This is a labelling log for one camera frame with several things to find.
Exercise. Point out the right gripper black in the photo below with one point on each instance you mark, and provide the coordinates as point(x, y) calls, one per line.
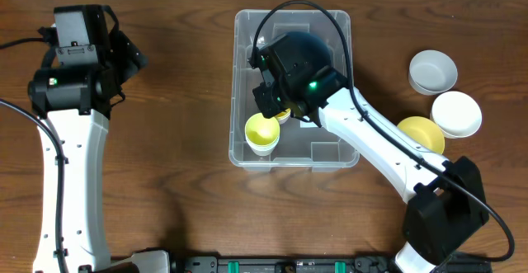
point(269, 107)

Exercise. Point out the light blue cup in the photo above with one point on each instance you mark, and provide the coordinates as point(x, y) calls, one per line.
point(263, 146)

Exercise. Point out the white plastic cup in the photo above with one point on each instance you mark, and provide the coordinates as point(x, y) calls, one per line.
point(262, 153)

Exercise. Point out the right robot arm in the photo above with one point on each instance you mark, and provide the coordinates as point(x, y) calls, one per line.
point(445, 200)

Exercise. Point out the dark blue bowl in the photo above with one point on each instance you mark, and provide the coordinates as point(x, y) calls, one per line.
point(305, 48)

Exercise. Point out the yellow cup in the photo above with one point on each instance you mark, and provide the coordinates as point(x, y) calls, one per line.
point(283, 116)
point(262, 131)

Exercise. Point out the white small bowl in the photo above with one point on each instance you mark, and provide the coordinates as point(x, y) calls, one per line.
point(457, 114)

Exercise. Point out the clear plastic storage bin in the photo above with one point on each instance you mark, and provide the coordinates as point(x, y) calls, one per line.
point(300, 144)

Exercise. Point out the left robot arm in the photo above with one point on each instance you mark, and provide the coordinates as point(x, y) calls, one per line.
point(71, 95)

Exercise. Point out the grey small bowl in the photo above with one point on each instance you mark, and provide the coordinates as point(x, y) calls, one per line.
point(432, 72)

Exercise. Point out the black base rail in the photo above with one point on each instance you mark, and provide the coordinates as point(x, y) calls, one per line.
point(369, 264)

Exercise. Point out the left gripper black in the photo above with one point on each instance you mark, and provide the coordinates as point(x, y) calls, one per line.
point(131, 55)

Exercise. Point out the yellow small bowl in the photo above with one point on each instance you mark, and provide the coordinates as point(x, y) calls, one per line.
point(424, 131)

